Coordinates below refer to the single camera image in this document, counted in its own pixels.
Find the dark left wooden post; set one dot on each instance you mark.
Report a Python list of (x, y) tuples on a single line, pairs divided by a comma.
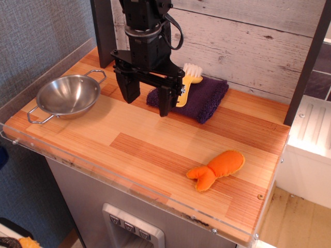
[(104, 30)]

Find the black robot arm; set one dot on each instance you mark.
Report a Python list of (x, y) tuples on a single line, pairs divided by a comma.
[(148, 28)]

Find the grey toy fridge cabinet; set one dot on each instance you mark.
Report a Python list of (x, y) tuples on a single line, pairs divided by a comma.
[(85, 197)]

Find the white toy sink unit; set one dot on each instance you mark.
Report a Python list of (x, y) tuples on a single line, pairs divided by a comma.
[(304, 169)]

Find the orange and black plush toy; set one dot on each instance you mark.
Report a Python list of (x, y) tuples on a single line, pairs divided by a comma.
[(25, 242)]

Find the orange plush fish toy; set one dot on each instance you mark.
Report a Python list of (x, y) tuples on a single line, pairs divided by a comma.
[(224, 164)]

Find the clear acrylic table guard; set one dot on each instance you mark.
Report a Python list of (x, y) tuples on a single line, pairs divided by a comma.
[(151, 164)]

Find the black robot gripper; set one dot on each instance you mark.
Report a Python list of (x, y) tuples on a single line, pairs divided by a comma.
[(148, 61)]

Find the stainless steel bowl with handles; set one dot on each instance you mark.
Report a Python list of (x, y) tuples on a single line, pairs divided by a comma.
[(70, 96)]

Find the dark wooden post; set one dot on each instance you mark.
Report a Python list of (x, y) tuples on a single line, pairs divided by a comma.
[(104, 30), (311, 58)]

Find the dark right wooden post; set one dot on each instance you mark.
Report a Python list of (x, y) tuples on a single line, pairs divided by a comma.
[(311, 58)]

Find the purple folded cloth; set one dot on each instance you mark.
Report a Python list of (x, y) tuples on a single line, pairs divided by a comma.
[(203, 99)]

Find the silver dispenser panel with buttons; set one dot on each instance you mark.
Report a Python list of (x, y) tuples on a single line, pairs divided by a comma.
[(127, 230)]

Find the yellow brush white bristles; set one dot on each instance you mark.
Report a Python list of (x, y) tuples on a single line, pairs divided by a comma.
[(193, 75)]

